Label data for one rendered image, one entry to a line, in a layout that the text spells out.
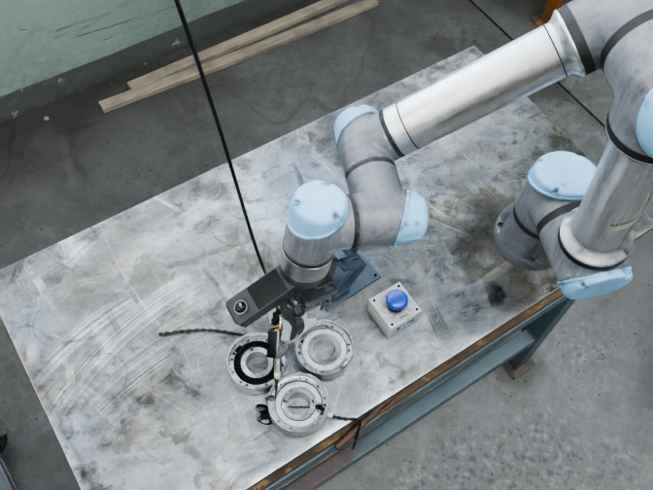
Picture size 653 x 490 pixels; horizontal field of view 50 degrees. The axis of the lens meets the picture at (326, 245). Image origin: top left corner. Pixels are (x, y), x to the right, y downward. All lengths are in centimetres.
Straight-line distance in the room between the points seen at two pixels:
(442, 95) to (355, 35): 197
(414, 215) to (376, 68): 190
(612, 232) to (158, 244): 82
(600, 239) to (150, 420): 79
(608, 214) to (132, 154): 184
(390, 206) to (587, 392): 143
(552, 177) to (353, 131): 41
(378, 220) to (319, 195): 9
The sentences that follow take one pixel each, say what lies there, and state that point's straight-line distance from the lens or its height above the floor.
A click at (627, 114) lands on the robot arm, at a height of 136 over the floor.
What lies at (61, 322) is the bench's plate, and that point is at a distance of 137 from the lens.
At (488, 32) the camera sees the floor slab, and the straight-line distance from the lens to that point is 306.
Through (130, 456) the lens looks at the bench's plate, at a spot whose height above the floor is 80.
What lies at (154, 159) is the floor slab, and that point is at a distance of 255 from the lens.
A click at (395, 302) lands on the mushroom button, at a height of 87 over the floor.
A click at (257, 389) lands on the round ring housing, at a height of 84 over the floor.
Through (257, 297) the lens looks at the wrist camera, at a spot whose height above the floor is 106.
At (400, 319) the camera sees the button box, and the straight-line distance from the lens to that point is 127.
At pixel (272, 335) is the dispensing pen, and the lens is 118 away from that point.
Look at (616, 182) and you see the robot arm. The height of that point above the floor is 123.
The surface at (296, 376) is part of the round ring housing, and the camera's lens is 124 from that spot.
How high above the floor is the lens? 199
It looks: 59 degrees down
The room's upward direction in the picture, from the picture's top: 5 degrees clockwise
